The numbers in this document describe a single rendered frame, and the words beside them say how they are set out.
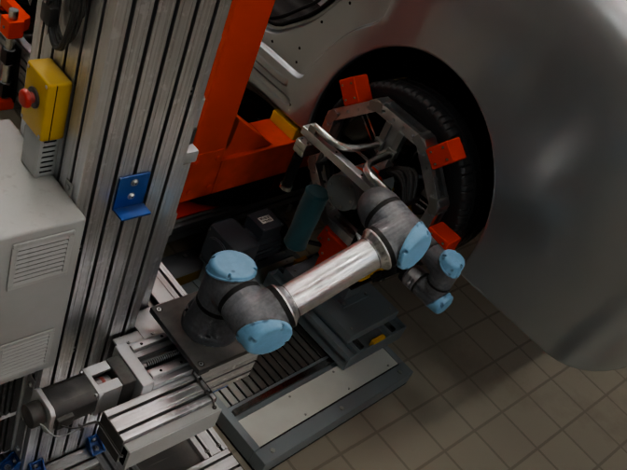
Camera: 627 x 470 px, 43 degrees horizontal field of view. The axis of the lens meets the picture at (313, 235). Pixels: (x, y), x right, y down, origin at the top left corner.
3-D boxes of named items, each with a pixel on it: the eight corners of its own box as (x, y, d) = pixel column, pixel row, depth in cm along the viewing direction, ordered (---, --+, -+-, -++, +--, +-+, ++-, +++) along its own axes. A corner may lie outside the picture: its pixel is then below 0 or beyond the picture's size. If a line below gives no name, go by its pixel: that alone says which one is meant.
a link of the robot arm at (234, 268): (228, 276, 204) (243, 238, 196) (255, 314, 197) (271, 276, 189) (188, 286, 197) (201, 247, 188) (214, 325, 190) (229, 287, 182)
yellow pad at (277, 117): (316, 134, 316) (321, 124, 313) (292, 140, 306) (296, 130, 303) (294, 114, 321) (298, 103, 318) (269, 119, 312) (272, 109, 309)
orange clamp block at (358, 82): (373, 99, 270) (368, 73, 268) (358, 103, 264) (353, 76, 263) (358, 103, 275) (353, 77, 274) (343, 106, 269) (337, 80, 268)
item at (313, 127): (382, 151, 264) (394, 125, 257) (343, 162, 251) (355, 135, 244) (346, 120, 271) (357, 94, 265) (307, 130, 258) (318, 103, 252)
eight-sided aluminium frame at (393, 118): (403, 284, 281) (473, 166, 248) (392, 291, 276) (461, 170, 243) (304, 189, 303) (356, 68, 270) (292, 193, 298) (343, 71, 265)
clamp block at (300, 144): (320, 153, 265) (326, 140, 262) (300, 158, 259) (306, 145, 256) (310, 144, 267) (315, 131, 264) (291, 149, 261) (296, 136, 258)
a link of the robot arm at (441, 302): (460, 292, 236) (447, 311, 241) (433, 268, 240) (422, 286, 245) (444, 300, 230) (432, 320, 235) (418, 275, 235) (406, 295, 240)
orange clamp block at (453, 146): (445, 165, 256) (467, 157, 250) (431, 170, 251) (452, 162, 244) (438, 145, 256) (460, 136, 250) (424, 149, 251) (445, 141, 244)
